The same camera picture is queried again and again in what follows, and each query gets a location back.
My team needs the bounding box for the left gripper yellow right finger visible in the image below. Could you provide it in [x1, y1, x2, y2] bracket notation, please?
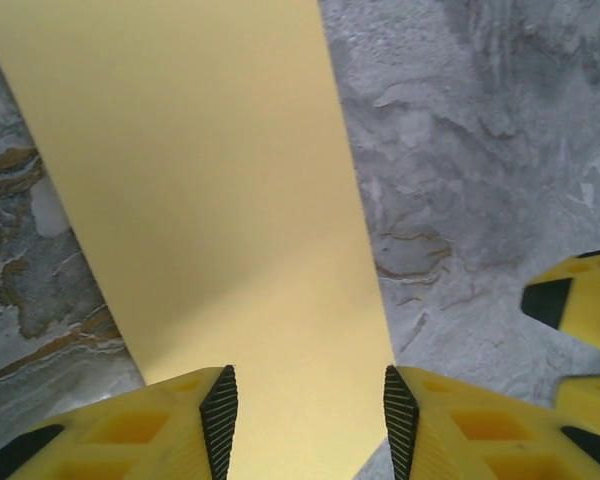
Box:
[383, 364, 600, 480]

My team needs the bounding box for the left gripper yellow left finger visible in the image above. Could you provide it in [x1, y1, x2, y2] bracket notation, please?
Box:
[0, 364, 239, 480]

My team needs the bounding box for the yellow square paper sheet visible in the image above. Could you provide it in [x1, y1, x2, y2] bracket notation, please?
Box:
[0, 0, 399, 480]

